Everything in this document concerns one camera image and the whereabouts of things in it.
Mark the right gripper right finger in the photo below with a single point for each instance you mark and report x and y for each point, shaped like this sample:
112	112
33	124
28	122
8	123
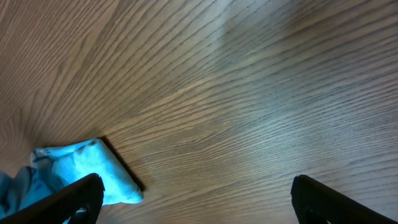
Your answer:
314	202

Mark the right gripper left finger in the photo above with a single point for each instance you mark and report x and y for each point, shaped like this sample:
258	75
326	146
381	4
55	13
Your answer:
79	202

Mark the light blue printed t-shirt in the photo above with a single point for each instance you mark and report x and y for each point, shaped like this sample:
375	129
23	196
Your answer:
52	169

